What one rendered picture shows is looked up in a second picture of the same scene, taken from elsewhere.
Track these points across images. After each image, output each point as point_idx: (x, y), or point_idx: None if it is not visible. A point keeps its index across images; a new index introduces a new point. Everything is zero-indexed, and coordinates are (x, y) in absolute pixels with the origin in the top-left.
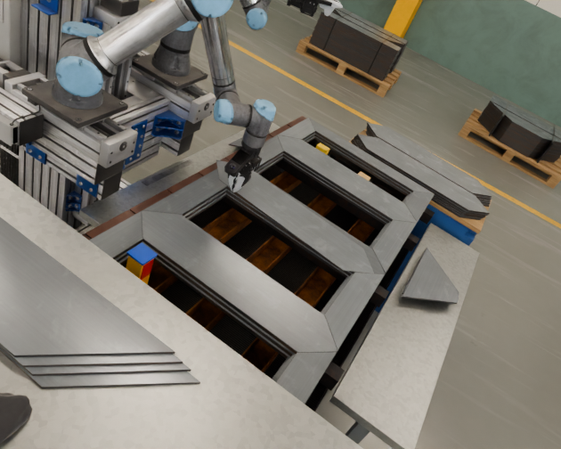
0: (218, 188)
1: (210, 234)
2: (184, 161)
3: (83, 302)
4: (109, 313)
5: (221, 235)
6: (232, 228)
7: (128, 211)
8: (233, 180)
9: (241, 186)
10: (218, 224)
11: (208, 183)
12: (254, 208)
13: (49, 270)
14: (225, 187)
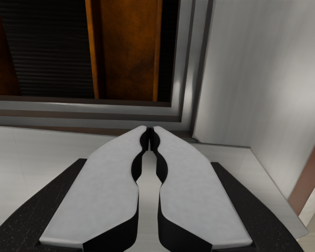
0: (219, 82)
1: (144, 5)
2: None
3: None
4: None
5: (121, 31)
6: (119, 85)
7: None
8: (166, 168)
9: (80, 159)
10: (153, 64)
11: (288, 75)
12: (7, 120)
13: None
14: (193, 125)
